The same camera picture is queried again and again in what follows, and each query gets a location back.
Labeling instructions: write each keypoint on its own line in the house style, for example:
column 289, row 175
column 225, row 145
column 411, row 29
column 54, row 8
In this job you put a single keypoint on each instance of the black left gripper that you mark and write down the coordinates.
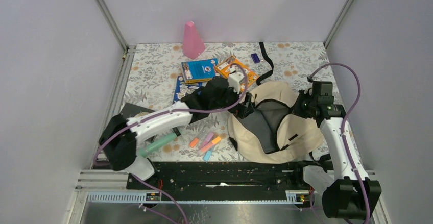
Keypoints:
column 245, row 109

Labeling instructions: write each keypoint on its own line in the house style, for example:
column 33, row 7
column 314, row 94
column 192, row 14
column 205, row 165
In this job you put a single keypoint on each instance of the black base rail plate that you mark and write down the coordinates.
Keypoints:
column 234, row 182

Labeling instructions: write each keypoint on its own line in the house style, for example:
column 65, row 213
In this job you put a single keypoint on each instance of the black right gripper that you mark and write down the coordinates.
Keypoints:
column 296, row 109

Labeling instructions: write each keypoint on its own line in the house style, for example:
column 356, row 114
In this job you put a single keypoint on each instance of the light blue highlighter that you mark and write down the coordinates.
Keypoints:
column 207, row 155

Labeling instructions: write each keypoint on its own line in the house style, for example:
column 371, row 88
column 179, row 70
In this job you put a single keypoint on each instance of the light blue book box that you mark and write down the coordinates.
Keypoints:
column 199, row 71

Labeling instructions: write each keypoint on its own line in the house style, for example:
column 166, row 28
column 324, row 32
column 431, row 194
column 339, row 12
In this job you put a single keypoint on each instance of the pink highlighter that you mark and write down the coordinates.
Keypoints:
column 208, row 139

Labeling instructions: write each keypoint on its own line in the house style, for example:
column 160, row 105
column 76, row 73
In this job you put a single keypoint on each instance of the black folding tripod stand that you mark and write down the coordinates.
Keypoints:
column 175, row 132

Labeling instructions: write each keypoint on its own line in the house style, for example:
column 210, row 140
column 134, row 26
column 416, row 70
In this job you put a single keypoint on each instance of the purple eraser block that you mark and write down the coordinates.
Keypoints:
column 255, row 58

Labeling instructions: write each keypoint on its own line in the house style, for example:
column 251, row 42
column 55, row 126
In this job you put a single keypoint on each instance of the orange activity book box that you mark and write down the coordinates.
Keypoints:
column 223, row 69

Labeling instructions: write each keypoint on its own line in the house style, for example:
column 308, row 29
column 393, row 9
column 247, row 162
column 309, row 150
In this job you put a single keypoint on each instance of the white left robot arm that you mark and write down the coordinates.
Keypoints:
column 120, row 137

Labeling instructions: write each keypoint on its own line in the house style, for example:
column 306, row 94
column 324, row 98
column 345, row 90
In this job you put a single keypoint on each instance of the black notebook gold emblem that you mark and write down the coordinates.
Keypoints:
column 131, row 110

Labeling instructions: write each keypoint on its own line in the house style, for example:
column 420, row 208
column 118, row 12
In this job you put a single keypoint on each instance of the pink cone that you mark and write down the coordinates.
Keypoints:
column 193, row 45

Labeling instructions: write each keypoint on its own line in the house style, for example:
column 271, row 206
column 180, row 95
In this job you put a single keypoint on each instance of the orange yellow highlighter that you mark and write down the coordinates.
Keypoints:
column 209, row 145

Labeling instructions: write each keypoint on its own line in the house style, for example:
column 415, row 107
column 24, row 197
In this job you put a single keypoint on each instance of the mint green tube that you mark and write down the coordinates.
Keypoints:
column 156, row 145

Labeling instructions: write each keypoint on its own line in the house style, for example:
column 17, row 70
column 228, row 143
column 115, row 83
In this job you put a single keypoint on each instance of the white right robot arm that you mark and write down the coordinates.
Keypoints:
column 350, row 193

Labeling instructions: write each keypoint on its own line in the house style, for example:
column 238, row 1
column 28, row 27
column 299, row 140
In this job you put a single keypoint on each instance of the cream canvas backpack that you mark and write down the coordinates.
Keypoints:
column 270, row 133

